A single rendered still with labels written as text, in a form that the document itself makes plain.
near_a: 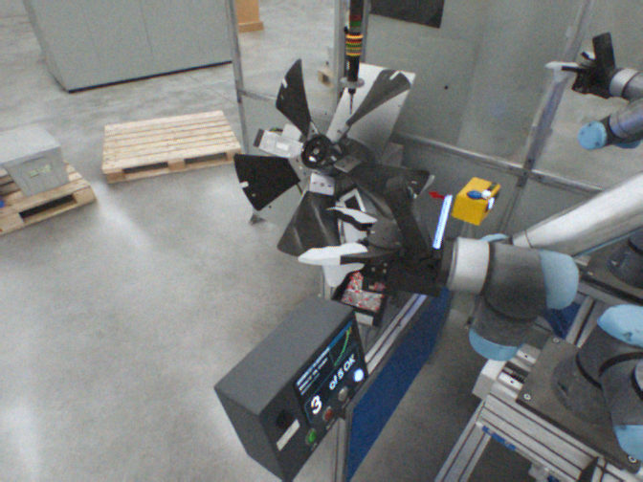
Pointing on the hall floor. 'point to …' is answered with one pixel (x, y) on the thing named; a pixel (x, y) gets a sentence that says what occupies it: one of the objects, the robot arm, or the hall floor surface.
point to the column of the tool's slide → (340, 56)
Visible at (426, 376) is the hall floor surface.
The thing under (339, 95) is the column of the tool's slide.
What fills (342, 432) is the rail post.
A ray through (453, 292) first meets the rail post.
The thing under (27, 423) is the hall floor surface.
